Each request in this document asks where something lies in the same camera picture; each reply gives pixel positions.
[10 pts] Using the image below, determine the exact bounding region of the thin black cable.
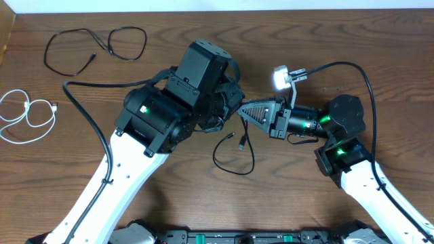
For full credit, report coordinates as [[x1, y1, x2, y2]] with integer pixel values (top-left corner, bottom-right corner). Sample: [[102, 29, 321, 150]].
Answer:
[[43, 26, 148, 77]]

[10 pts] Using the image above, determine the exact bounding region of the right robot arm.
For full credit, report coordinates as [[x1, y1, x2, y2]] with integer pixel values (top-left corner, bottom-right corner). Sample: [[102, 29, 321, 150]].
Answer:
[[237, 94, 433, 243]]

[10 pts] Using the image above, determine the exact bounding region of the thick black USB cable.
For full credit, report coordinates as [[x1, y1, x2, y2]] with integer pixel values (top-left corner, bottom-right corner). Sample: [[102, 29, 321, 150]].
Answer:
[[212, 117, 256, 176]]

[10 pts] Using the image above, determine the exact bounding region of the white USB cable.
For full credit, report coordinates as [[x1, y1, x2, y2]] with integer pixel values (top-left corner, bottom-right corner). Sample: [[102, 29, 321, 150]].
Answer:
[[0, 89, 59, 144]]

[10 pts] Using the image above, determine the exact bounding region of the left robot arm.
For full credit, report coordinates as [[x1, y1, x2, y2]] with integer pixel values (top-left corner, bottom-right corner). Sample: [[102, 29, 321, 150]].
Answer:
[[29, 39, 244, 243]]

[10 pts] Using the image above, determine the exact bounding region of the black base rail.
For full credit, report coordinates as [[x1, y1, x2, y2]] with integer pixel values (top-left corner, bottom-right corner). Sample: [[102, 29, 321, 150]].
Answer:
[[155, 229, 342, 244]]

